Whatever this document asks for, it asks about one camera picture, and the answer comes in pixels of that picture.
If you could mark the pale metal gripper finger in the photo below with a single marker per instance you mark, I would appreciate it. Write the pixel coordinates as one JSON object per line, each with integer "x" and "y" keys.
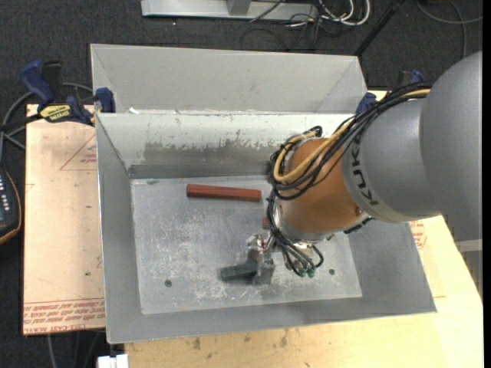
{"x": 265, "y": 272}
{"x": 254, "y": 257}

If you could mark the dark green block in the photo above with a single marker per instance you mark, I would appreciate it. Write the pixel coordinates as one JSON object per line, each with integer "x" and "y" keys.
{"x": 236, "y": 273}

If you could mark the red-brown flat block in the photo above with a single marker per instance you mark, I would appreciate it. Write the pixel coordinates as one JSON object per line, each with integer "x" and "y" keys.
{"x": 224, "y": 192}
{"x": 265, "y": 222}

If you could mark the grey metal bin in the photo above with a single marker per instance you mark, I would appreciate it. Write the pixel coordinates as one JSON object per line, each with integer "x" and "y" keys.
{"x": 192, "y": 236}

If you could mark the brown cardboard board red print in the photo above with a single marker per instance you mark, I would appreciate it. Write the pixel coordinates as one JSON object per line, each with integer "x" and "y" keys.
{"x": 61, "y": 224}

